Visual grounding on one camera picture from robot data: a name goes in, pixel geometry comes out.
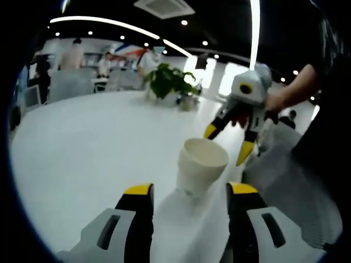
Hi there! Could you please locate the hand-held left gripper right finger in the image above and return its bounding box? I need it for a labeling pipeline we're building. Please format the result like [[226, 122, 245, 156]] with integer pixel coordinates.
[[225, 181, 327, 263]]

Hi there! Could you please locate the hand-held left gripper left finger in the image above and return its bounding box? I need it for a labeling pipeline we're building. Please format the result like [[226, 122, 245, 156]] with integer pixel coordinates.
[[57, 182, 155, 263]]

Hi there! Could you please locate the printed paper cup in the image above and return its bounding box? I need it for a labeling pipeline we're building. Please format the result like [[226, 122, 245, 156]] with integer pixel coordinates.
[[177, 138, 230, 198]]

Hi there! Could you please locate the person's right hand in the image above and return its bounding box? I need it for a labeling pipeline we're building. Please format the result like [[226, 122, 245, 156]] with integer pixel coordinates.
[[264, 92, 286, 125]]

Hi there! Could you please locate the small glass bottle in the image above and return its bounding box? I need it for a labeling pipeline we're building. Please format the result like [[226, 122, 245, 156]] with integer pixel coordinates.
[[180, 94, 194, 112]]

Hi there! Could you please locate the straight ceiling light strip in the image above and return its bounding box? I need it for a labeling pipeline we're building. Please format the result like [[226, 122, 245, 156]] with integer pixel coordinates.
[[249, 0, 261, 71]]

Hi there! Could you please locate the green potted plant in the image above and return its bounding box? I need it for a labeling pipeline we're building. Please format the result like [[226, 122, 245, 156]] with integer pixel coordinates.
[[144, 62, 200, 106]]

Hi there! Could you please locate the group of round ceiling spotlights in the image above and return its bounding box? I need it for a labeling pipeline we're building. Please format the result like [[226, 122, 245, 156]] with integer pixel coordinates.
[[46, 19, 316, 101]]

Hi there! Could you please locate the white table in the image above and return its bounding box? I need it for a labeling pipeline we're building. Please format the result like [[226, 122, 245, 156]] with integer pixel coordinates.
[[9, 90, 264, 263]]

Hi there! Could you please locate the ceiling air vent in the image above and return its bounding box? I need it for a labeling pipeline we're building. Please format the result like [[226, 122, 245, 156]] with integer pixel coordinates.
[[133, 0, 196, 20]]

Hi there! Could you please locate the long curved ceiling light strip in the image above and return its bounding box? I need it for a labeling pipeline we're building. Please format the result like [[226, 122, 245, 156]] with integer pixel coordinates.
[[49, 15, 194, 58]]

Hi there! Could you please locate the grey office chair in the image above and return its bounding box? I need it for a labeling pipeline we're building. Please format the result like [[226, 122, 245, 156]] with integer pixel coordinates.
[[49, 70, 95, 104]]

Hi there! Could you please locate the black wall screen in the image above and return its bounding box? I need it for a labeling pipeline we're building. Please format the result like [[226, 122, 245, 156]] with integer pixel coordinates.
[[195, 53, 209, 69]]

